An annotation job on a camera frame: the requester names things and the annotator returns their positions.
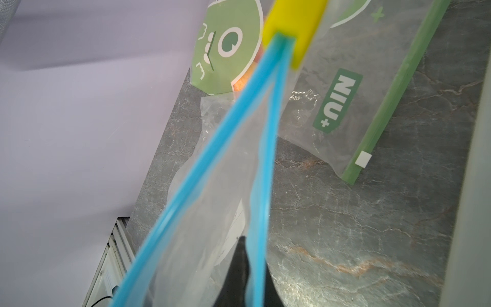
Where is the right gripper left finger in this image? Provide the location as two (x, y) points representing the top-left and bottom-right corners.
(213, 236), (249, 307)

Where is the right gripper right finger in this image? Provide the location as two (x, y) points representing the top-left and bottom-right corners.
(264, 266), (284, 307)

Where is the clear blue-zipper bag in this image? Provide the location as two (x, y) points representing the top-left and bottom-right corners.
(109, 0), (331, 307)

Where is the orange-red peach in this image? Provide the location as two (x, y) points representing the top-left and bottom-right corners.
(233, 47), (264, 92)

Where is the green printed zip-top bag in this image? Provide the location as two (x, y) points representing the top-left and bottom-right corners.
(190, 1), (449, 184)

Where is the white plastic basket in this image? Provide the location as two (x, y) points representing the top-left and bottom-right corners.
(439, 70), (490, 306)

